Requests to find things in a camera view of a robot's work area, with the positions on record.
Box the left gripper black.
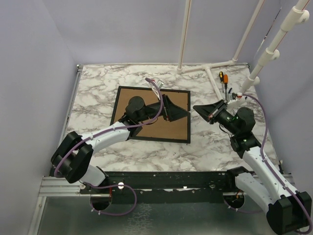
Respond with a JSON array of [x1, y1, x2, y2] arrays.
[[137, 94, 190, 123]]

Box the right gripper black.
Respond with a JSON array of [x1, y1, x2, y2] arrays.
[[193, 99, 240, 135]]

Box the black picture frame brown backing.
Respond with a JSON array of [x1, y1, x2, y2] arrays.
[[110, 85, 191, 144]]

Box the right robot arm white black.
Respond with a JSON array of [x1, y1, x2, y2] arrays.
[[193, 100, 313, 235]]

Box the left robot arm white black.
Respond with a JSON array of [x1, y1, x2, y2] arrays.
[[51, 94, 189, 193]]

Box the white PVC pipe stand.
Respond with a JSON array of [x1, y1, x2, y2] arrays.
[[177, 0, 265, 99]]

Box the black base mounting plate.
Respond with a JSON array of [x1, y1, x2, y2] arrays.
[[80, 171, 239, 204]]

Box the white PVC jointed pole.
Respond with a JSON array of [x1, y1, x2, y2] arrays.
[[240, 0, 310, 94]]

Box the blue handle pliers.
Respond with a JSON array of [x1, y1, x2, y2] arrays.
[[227, 88, 233, 99]]

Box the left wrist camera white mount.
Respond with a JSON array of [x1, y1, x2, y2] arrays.
[[151, 79, 164, 99]]

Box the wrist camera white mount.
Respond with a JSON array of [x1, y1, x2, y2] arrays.
[[227, 93, 246, 108], [151, 79, 164, 99]]

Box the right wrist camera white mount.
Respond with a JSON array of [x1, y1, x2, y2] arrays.
[[227, 93, 246, 108]]

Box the orange handle screwdriver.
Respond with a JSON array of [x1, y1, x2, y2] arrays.
[[223, 74, 228, 93]]

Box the aluminium rail left edge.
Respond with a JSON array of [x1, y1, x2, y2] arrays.
[[58, 65, 84, 145]]

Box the aluminium front extrusion rail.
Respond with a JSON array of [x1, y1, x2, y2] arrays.
[[38, 175, 294, 196]]

